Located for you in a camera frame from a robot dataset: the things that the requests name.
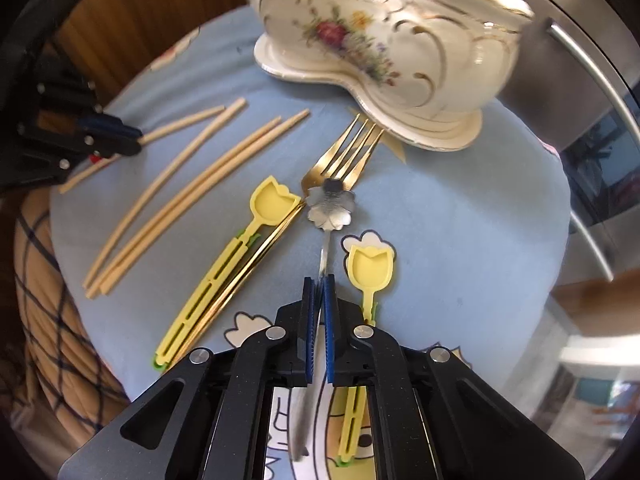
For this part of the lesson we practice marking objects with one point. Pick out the gold fork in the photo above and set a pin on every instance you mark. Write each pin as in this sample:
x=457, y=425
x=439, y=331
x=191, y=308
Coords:
x=345, y=155

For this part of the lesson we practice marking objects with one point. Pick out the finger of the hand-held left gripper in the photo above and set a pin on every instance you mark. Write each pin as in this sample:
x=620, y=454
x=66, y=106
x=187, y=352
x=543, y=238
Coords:
x=107, y=123
x=120, y=148

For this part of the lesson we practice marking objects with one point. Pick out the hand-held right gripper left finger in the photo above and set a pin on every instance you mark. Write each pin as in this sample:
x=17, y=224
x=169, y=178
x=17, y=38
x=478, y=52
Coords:
x=309, y=325

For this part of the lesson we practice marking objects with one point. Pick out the blue cartoon printed cloth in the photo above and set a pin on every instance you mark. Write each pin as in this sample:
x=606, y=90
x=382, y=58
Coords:
x=450, y=210

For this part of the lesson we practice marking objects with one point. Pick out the wooden cabinet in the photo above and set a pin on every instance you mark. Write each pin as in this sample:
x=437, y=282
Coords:
x=150, y=10

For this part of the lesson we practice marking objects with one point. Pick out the yellow tulip-shaped spoon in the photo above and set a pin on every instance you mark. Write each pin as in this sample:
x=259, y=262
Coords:
x=272, y=202
x=367, y=267

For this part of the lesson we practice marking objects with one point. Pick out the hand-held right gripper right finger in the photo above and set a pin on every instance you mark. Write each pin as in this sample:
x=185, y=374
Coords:
x=329, y=327

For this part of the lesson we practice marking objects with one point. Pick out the silver flower-shaped spoon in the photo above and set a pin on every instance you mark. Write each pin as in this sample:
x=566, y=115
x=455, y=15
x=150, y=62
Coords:
x=330, y=205

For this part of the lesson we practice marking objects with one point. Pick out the floral white ceramic utensil holder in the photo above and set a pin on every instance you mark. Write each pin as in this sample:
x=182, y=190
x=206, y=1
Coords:
x=350, y=35

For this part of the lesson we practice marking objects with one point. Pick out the orange checked cushion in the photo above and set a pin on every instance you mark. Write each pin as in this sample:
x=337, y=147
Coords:
x=50, y=335

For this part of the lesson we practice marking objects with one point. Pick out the wooden chopstick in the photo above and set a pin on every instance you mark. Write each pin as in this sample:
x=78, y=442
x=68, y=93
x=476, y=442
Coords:
x=300, y=116
x=272, y=124
x=236, y=106
x=192, y=119

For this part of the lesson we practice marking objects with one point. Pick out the stainless steel oven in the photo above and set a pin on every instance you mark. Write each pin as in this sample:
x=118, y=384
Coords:
x=615, y=170

